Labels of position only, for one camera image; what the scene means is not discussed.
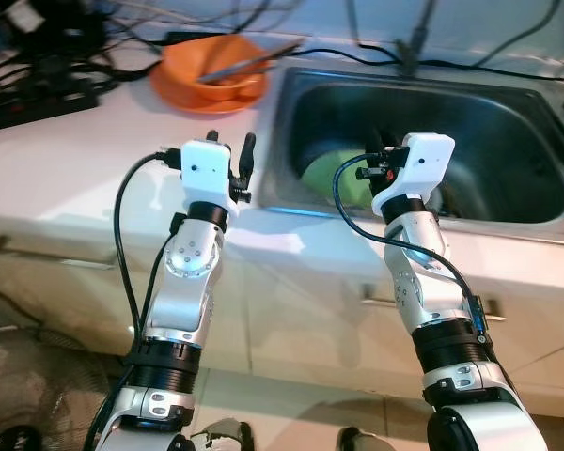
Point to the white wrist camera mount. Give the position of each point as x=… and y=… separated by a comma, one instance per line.
x=205, y=169
x=423, y=164

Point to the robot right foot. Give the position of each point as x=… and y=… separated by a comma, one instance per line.
x=362, y=442

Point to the orange plastic plate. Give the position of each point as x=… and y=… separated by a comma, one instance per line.
x=183, y=101

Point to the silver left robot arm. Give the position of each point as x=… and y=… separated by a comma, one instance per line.
x=193, y=272

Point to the metal sink faucet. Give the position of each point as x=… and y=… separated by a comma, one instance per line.
x=410, y=52

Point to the orange plastic bowl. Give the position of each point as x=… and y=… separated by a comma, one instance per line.
x=193, y=61

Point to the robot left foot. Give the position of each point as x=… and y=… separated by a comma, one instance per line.
x=224, y=437

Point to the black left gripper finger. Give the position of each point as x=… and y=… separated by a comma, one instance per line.
x=247, y=155
x=212, y=136

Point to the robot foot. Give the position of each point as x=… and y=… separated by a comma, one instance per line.
x=362, y=442
x=224, y=437

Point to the white kitchen cabinet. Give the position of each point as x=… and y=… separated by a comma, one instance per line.
x=291, y=310

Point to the taped wooden chopstick pair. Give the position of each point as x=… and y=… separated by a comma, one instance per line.
x=249, y=64

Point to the stainless steel sink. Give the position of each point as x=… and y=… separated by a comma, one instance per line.
x=508, y=141

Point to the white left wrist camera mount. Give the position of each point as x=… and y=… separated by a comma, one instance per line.
x=205, y=169

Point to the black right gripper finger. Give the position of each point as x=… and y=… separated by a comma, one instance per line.
x=387, y=142

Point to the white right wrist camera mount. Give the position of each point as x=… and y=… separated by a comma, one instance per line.
x=423, y=164

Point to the green plate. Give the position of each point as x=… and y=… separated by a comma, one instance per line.
x=324, y=183

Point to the black electronics pile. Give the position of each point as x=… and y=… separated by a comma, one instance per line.
x=38, y=42

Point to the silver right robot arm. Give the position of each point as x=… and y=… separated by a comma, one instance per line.
x=432, y=282

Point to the dark mesh floor fan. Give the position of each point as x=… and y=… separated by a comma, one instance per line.
x=28, y=376

